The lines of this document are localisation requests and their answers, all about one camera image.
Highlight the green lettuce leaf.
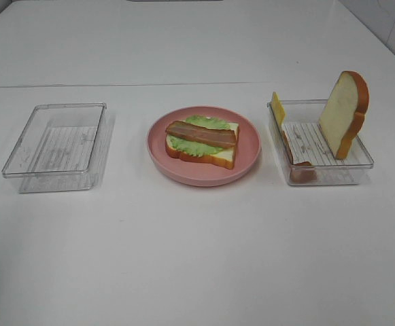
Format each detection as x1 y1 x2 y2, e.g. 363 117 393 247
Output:
166 115 239 157

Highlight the bread slice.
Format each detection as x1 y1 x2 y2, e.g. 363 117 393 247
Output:
165 127 239 169
319 71 369 160

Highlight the bacon strip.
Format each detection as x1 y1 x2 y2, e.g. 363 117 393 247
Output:
165 120 237 149
282 131 317 185

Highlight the yellow cheese slice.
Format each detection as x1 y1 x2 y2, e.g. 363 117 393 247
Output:
270 92 286 132

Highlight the pink round plate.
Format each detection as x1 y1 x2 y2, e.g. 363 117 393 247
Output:
147 106 261 187

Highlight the clear right plastic container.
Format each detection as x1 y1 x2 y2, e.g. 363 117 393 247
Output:
267 99 374 186

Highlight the clear plastic container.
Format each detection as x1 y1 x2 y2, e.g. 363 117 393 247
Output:
267 99 374 186
1 103 113 194

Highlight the clear left plastic container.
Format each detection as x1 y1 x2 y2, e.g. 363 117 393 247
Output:
1 103 113 194

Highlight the standing bread slice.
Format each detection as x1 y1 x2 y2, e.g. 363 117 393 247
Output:
319 71 369 160

